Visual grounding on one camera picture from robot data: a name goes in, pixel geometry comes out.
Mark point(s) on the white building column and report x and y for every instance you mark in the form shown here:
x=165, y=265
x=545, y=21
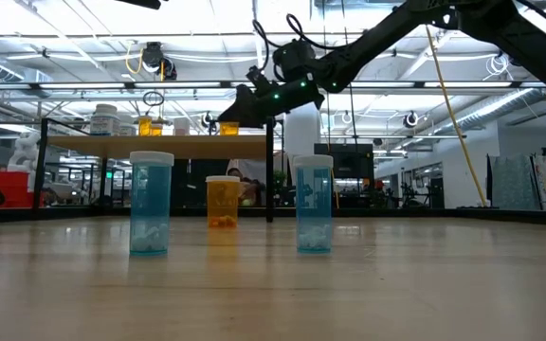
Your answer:
x=301, y=132

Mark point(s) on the green background plant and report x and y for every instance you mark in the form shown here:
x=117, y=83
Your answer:
x=279, y=180

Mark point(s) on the clear pill bottle pink pills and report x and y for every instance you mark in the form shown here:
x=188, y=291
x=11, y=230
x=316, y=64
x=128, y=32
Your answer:
x=181, y=127

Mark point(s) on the medium orange pill bottle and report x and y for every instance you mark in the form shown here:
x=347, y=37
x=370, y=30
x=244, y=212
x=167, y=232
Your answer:
x=222, y=201

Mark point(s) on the grey patterned divider panel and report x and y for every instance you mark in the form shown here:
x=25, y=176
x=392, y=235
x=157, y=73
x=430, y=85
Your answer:
x=512, y=182

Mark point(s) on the red storage bin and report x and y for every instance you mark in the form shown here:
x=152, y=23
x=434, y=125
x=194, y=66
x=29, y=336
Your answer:
x=10, y=189

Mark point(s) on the wooden shelf black posts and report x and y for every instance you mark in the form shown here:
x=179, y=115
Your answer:
x=183, y=147

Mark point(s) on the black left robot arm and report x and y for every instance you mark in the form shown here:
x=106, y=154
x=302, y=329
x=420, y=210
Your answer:
x=140, y=3

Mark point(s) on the small orange pill bottle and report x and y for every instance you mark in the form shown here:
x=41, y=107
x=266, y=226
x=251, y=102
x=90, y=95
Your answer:
x=157, y=130
x=145, y=127

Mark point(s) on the person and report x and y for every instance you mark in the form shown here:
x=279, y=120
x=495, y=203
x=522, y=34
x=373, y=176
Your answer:
x=249, y=182

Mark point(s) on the white labelled pill bottle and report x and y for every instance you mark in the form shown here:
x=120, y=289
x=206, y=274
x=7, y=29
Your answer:
x=128, y=129
x=104, y=120

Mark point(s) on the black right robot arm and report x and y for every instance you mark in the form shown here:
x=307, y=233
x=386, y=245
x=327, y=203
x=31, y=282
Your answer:
x=491, y=23

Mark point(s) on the large orange pill bottle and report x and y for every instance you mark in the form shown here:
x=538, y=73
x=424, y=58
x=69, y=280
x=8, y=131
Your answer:
x=229, y=129

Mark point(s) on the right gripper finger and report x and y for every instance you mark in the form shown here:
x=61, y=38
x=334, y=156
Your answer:
x=242, y=109

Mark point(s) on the blue pill bottle white cap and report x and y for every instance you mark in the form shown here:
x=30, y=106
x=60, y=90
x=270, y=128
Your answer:
x=314, y=203
x=151, y=203

